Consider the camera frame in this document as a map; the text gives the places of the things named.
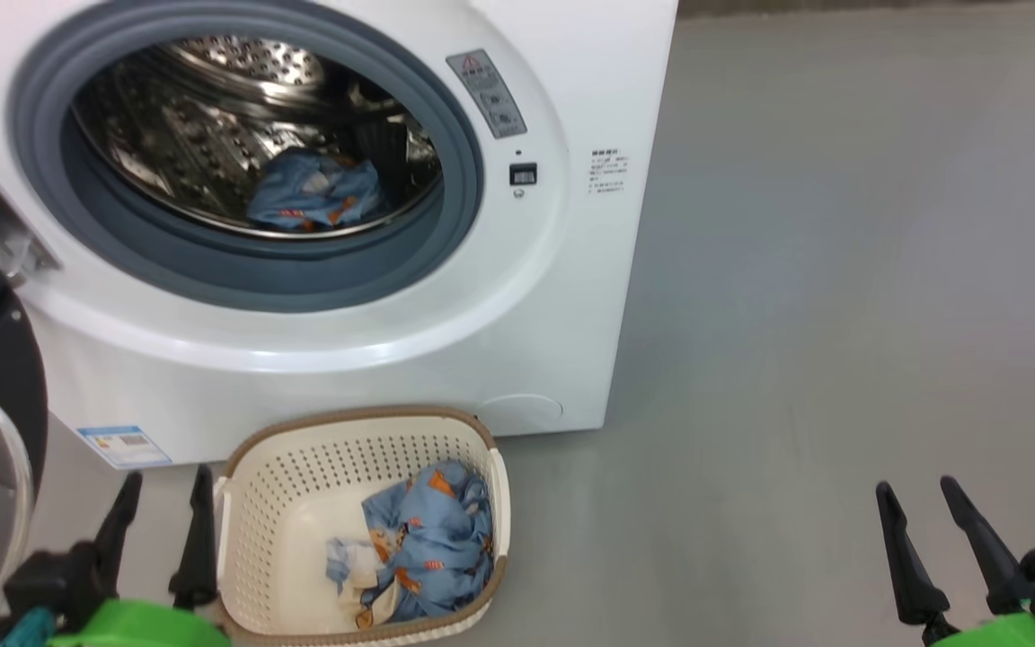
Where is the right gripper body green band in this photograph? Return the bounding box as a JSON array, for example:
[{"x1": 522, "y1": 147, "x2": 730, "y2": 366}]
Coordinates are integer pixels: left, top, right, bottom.
[{"x1": 922, "y1": 602, "x2": 1035, "y2": 647}]

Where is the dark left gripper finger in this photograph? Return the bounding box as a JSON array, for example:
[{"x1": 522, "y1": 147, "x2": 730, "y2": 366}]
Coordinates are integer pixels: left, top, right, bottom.
[
  {"x1": 91, "y1": 472, "x2": 144, "y2": 598},
  {"x1": 169, "y1": 464, "x2": 217, "y2": 610}
]

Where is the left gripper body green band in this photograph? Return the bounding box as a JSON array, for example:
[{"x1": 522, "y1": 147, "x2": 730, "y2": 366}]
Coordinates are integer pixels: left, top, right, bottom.
[{"x1": 46, "y1": 598, "x2": 231, "y2": 647}]

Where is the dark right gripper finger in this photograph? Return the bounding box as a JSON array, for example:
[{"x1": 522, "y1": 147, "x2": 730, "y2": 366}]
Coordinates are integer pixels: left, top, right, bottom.
[
  {"x1": 875, "y1": 482, "x2": 951, "y2": 625},
  {"x1": 940, "y1": 476, "x2": 1035, "y2": 616}
]

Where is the blue patterned garment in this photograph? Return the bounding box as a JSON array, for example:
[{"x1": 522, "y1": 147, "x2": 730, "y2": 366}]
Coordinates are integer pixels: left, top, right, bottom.
[
  {"x1": 324, "y1": 460, "x2": 496, "y2": 628},
  {"x1": 246, "y1": 146, "x2": 385, "y2": 233}
]

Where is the cream perforated laundry basket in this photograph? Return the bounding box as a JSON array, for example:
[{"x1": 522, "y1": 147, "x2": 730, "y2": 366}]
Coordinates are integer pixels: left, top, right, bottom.
[{"x1": 212, "y1": 406, "x2": 511, "y2": 647}]

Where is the grey rubber door gasket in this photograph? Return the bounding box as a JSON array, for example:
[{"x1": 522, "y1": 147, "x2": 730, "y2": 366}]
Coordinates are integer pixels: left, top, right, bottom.
[{"x1": 10, "y1": 0, "x2": 485, "y2": 314}]

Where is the steel washing machine drum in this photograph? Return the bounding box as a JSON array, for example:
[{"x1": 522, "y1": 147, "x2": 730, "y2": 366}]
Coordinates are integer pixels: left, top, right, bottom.
[{"x1": 71, "y1": 34, "x2": 443, "y2": 239}]

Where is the white front-load washing machine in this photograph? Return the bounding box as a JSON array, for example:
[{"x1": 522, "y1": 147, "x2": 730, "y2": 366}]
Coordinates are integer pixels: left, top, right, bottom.
[{"x1": 0, "y1": 0, "x2": 680, "y2": 468}]

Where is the blue energy label sticker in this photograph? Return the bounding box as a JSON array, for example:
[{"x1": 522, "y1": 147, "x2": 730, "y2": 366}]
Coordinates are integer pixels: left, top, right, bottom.
[{"x1": 77, "y1": 425, "x2": 173, "y2": 470}]

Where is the round white filter cover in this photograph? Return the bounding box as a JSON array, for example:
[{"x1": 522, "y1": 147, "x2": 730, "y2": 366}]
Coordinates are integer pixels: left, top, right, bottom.
[{"x1": 477, "y1": 394, "x2": 565, "y2": 437}]

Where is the grey warning sticker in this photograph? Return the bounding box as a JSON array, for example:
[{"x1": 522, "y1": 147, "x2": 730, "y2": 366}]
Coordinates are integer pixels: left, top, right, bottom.
[{"x1": 446, "y1": 49, "x2": 527, "y2": 138}]

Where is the teal left camera connector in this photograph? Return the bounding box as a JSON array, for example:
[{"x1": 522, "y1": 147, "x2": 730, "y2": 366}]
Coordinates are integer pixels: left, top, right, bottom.
[{"x1": 0, "y1": 609, "x2": 56, "y2": 647}]

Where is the dark grey wall baseboard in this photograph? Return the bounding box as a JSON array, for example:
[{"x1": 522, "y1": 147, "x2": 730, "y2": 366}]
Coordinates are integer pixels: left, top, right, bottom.
[{"x1": 677, "y1": 0, "x2": 1035, "y2": 19}]

